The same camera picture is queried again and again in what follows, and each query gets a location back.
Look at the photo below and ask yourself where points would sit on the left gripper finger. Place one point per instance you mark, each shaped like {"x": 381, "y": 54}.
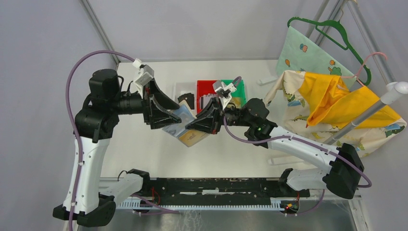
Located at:
{"x": 163, "y": 100}
{"x": 161, "y": 115}

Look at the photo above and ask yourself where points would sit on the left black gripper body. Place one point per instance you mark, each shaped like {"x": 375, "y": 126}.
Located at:
{"x": 146, "y": 103}

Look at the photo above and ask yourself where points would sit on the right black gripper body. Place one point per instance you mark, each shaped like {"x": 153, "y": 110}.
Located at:
{"x": 224, "y": 115}

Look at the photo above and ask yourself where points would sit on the beige card holder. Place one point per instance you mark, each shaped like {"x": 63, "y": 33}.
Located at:
{"x": 185, "y": 136}

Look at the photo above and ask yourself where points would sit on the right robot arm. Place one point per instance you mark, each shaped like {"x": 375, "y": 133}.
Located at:
{"x": 336, "y": 169}

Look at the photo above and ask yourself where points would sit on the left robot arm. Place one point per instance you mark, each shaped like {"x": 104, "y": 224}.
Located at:
{"x": 93, "y": 127}

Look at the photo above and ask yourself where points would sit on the white cards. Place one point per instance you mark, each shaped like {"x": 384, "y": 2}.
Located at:
{"x": 204, "y": 100}

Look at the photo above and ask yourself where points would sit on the black cards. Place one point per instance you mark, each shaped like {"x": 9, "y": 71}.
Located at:
{"x": 186, "y": 98}

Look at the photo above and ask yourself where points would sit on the white plastic bin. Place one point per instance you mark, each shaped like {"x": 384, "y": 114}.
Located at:
{"x": 181, "y": 88}

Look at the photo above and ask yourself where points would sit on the green plastic bin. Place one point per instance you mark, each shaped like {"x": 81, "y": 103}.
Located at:
{"x": 239, "y": 96}

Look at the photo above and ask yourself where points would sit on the red plastic bin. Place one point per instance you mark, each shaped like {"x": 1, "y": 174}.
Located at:
{"x": 204, "y": 87}

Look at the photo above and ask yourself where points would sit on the clear plastic box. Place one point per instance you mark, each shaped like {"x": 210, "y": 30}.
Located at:
{"x": 266, "y": 80}

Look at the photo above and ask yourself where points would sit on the dinosaur print cloth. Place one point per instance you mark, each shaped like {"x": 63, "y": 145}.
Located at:
{"x": 366, "y": 137}

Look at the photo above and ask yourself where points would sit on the green patterned cloth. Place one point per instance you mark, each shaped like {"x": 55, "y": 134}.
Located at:
{"x": 299, "y": 53}

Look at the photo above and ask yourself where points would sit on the yellow cloth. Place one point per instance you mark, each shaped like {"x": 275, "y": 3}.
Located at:
{"x": 331, "y": 102}

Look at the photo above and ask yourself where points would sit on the green clothes hanger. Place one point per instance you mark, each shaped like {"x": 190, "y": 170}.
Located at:
{"x": 343, "y": 33}

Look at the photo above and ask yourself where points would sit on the metal rack pole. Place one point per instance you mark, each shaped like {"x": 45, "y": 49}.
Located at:
{"x": 395, "y": 91}

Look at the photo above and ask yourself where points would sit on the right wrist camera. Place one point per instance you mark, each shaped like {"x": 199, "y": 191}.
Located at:
{"x": 224, "y": 92}

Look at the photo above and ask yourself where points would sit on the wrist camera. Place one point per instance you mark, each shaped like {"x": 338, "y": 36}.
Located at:
{"x": 143, "y": 75}
{"x": 224, "y": 92}

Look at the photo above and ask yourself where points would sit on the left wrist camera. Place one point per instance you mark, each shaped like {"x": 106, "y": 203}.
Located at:
{"x": 143, "y": 75}

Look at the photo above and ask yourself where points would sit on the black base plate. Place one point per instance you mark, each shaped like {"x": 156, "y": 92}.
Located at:
{"x": 213, "y": 191}

